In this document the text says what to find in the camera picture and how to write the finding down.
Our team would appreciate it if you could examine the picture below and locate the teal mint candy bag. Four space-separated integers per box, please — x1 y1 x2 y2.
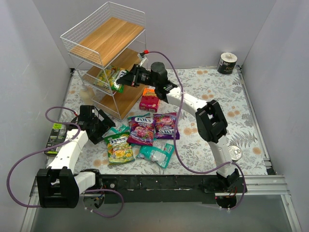
104 124 129 137
136 140 174 169

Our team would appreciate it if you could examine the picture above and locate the green yellow Fox's candy bag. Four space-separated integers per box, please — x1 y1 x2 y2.
104 132 135 165
96 65 128 93

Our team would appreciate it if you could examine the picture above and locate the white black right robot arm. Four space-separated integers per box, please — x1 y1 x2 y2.
117 62 239 190

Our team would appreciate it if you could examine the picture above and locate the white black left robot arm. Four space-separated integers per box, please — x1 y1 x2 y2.
36 105 115 208

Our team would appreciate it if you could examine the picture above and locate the red orange candy box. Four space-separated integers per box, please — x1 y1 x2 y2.
139 88 160 113

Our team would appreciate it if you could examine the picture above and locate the purple Fox's berries candy bag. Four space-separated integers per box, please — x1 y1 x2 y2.
127 116 155 146
153 112 180 140

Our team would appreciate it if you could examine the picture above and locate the cream liquid bottle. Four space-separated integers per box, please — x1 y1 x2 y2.
80 85 95 105

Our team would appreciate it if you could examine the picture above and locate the black green product box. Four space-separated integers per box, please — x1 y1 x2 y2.
44 123 68 156

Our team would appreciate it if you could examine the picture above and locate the floral patterned table mat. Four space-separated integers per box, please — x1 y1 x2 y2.
66 69 267 178

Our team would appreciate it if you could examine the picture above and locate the metal tin can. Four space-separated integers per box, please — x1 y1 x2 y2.
228 145 243 162

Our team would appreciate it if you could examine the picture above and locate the white wire wooden shelf rack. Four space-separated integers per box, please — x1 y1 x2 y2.
60 2 148 121

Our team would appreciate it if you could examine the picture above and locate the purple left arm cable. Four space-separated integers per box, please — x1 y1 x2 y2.
6 106 125 218

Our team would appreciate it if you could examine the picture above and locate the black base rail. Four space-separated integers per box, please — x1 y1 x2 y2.
79 173 248 203

